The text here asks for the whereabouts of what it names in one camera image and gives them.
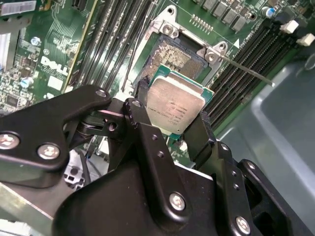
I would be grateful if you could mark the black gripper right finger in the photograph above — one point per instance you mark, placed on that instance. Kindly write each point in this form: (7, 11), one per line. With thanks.
(201, 142)

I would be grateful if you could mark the silver CPU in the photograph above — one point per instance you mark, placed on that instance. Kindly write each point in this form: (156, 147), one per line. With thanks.
(177, 98)

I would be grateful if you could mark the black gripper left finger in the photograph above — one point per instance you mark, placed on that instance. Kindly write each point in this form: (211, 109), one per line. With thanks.
(73, 105)

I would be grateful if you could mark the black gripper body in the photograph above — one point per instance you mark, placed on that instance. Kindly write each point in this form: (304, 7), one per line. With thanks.
(110, 209)

